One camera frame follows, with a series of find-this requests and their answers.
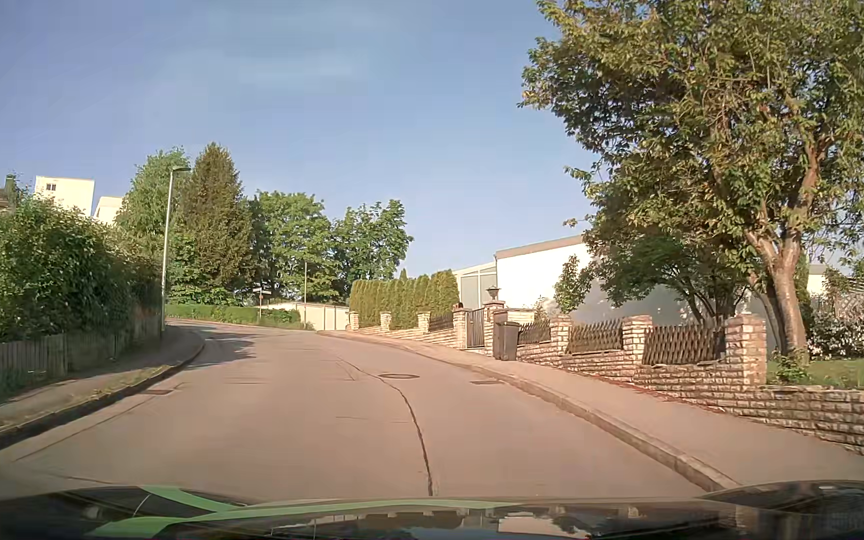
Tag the tall thuja hedge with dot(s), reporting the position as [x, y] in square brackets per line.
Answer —
[402, 298]

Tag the dark wheelie bin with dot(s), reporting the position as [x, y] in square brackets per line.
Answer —
[507, 341]

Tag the white flat-roofed building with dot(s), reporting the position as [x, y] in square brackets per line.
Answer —
[537, 274]

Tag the thin grey pole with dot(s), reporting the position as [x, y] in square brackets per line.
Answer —
[305, 289]

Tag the small leafy tree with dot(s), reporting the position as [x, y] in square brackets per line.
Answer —
[571, 285]

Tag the group of tall trees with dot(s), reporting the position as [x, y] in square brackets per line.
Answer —
[252, 232]

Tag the grey asphalt road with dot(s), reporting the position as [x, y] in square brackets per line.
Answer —
[312, 420]

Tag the low green hedge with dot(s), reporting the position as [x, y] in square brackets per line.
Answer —
[233, 313]

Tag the car's own bonnet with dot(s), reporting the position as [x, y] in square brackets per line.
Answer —
[417, 517]

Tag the grey paved pavement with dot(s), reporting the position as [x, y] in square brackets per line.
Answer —
[702, 427]
[64, 390]

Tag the large leafy tree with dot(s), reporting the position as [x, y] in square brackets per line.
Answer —
[717, 127]

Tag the large green bushes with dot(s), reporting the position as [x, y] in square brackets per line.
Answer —
[42, 270]

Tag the white flowering bush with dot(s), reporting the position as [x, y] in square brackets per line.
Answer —
[841, 334]

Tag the grey wooden fence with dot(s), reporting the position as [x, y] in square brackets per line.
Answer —
[19, 364]

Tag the grass lawn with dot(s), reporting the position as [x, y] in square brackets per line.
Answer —
[859, 371]

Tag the low white wall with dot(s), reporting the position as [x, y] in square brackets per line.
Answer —
[316, 315]

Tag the road sign on post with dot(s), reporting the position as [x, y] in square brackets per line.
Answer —
[260, 296]

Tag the tall grey lamp post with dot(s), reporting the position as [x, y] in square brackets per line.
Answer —
[165, 247]

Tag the brick garden wall with fence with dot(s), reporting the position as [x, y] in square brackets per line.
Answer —
[702, 367]

